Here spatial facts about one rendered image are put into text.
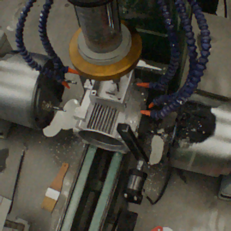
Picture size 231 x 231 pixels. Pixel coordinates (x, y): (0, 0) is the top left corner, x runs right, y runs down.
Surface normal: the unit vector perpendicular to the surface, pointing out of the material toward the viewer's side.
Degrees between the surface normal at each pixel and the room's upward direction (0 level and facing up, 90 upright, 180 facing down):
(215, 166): 66
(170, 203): 0
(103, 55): 0
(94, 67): 0
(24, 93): 28
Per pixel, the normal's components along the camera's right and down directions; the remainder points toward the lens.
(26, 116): -0.30, 0.64
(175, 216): -0.08, -0.40
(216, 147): -0.25, 0.25
